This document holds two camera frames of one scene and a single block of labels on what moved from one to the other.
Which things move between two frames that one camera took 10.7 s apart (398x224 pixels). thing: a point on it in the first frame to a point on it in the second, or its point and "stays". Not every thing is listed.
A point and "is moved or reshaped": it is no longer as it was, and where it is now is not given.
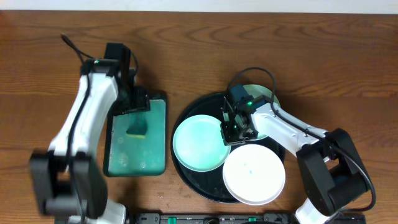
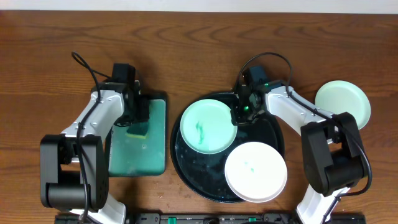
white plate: [254, 174] stays
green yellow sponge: [137, 128] stays
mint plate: [198, 143] to [337, 97]
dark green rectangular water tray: [135, 144] stays
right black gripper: [234, 134] to [237, 115]
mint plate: [259, 90] is moved or reshaped
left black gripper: [133, 106] to [142, 109]
